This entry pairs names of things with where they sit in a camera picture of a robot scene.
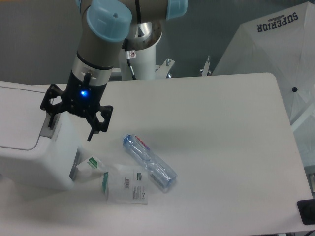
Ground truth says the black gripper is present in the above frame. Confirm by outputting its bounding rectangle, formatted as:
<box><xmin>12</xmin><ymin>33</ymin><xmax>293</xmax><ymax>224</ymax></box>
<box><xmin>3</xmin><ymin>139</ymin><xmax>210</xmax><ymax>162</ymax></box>
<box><xmin>40</xmin><ymin>72</ymin><xmax>114</xmax><ymax>141</ymax></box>

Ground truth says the white metal base frame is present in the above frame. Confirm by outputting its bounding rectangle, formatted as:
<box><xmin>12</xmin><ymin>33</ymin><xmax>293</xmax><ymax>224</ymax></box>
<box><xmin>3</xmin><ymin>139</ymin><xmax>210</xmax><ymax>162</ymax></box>
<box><xmin>110</xmin><ymin>58</ymin><xmax>175</xmax><ymax>81</ymax></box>

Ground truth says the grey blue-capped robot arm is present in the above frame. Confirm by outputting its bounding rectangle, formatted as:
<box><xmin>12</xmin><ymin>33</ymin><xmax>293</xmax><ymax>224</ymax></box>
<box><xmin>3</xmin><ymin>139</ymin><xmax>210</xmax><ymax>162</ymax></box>
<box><xmin>40</xmin><ymin>0</ymin><xmax>188</xmax><ymax>140</ymax></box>

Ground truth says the white push-lid trash can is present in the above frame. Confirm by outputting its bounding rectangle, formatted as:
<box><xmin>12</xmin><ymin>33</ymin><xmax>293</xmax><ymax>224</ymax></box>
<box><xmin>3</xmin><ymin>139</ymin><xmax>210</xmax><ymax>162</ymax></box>
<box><xmin>0</xmin><ymin>81</ymin><xmax>81</xmax><ymax>190</ymax></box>

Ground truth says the white green paper wrapper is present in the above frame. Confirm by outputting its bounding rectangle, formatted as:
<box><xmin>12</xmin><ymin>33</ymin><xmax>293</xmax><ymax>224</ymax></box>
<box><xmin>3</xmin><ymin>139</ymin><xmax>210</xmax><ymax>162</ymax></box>
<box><xmin>76</xmin><ymin>156</ymin><xmax>108</xmax><ymax>180</ymax></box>

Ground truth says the black cable on pedestal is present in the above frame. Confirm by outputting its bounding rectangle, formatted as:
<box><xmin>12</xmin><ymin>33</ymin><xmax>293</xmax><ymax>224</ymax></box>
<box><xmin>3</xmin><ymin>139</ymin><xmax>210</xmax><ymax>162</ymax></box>
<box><xmin>123</xmin><ymin>39</ymin><xmax>137</xmax><ymax>81</ymax></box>

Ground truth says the black device at edge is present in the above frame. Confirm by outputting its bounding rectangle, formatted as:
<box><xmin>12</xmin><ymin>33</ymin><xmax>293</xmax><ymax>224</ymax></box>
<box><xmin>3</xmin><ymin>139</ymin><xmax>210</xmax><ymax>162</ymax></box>
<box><xmin>297</xmin><ymin>199</ymin><xmax>315</xmax><ymax>225</ymax></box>

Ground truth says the clear plastic packaging bag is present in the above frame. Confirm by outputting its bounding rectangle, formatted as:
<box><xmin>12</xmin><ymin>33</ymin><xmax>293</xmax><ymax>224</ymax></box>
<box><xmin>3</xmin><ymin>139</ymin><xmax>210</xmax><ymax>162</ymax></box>
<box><xmin>101</xmin><ymin>165</ymin><xmax>149</xmax><ymax>205</ymax></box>

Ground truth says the crushed clear plastic bottle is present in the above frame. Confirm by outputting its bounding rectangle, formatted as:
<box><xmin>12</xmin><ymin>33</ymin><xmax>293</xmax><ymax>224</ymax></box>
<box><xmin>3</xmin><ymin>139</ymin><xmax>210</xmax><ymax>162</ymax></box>
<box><xmin>123</xmin><ymin>134</ymin><xmax>178</xmax><ymax>192</ymax></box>

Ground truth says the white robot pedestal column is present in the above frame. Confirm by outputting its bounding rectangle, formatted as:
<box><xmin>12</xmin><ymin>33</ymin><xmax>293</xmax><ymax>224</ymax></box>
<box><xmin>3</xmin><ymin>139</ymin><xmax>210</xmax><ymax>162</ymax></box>
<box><xmin>118</xmin><ymin>21</ymin><xmax>163</xmax><ymax>81</ymax></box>

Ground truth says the white SUPERIOR umbrella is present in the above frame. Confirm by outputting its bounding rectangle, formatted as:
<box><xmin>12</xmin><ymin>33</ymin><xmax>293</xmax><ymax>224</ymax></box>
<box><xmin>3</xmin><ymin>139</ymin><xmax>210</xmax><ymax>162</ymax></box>
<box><xmin>214</xmin><ymin>2</ymin><xmax>315</xmax><ymax>167</ymax></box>

